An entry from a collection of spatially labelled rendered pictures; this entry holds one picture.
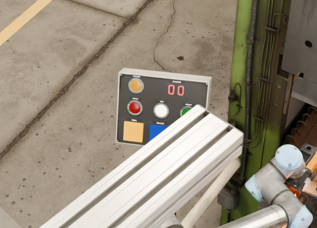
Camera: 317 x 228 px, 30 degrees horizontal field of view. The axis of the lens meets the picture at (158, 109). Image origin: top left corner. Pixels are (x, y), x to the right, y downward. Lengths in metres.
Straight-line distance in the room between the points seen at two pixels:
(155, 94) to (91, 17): 2.38
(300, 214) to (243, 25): 0.74
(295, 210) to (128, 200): 1.01
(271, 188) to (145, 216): 1.04
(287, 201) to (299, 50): 0.47
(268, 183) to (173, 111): 0.56
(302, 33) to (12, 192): 2.10
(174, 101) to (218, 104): 1.59
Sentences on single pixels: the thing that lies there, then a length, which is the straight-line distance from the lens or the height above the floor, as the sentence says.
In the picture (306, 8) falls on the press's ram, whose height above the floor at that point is 1.63.
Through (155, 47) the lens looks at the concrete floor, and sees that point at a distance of 4.16.
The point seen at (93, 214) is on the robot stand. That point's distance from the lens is 0.77.
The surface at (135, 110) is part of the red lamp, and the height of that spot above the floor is 1.08.
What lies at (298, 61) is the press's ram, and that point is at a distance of 1.91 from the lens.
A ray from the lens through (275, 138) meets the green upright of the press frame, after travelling 2.42.
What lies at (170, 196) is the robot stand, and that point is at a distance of 0.78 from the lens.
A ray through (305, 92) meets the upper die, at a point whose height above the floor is 1.31.
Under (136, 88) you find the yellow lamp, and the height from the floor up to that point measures 1.16.
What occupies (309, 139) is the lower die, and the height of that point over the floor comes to 0.99.
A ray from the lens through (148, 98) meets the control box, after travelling 2.19.
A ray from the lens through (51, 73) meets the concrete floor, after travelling 4.07.
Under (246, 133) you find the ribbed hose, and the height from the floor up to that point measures 0.85.
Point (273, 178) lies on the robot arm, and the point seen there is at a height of 1.25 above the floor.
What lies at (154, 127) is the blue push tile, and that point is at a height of 1.03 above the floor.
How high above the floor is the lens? 2.66
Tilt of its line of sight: 46 degrees down
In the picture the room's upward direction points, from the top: 3 degrees counter-clockwise
